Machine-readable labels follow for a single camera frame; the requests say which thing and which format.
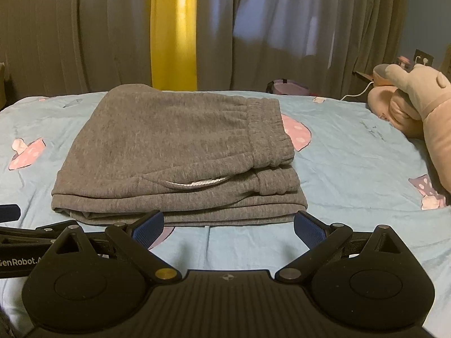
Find grey pants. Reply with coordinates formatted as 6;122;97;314
51;84;309;226

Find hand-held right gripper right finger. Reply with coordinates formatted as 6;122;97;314
275;210;402;282

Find pink pillow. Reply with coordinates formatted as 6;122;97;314
366;84;424;140

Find grey curtain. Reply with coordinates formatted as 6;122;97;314
0;0;153;103
195;0;411;96

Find wall socket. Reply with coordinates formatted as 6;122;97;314
414;49;435;67

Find yellow curtain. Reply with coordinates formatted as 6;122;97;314
149;0;198;91

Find white cable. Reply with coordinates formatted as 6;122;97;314
339;79;377;101

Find grey and pink plush toy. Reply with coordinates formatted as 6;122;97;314
385;63;451;195

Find light blue printed bedsheet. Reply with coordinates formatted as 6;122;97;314
0;90;451;338

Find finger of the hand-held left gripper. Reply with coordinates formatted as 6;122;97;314
0;203;21;223

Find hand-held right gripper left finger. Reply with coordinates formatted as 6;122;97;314
53;210;182;282

